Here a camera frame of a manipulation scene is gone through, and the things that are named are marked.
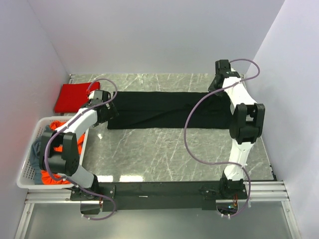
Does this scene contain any black t shirt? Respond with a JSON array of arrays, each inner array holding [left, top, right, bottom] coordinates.
[[107, 92, 232, 129]]

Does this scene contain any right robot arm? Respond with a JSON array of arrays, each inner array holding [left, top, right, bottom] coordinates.
[[208, 59, 265, 199]]

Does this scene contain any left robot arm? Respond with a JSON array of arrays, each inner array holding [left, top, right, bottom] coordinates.
[[39, 90, 118, 200]]

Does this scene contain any folded red t shirt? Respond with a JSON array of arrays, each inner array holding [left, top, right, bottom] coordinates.
[[54, 83, 90, 114]]

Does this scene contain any grey blue t shirt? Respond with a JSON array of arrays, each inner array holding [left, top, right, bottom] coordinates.
[[29, 134, 52, 185]]

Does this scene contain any orange t shirt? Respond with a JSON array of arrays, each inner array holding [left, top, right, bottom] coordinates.
[[39, 120, 85, 185]]

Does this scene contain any white plastic laundry basket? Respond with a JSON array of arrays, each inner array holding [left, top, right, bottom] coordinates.
[[16, 116, 88, 190]]

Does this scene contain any black base beam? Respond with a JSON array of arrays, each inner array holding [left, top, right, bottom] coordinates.
[[69, 181, 249, 213]]

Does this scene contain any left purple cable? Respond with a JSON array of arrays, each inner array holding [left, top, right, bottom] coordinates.
[[44, 78, 118, 221]]

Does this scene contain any purple cable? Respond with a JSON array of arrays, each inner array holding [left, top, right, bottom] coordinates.
[[44, 78, 118, 221], [183, 58, 262, 218]]

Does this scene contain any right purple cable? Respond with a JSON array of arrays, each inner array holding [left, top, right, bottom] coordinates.
[[183, 58, 262, 218]]

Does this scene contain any aluminium frame rail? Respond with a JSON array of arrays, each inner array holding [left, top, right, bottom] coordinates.
[[15, 179, 301, 239]]

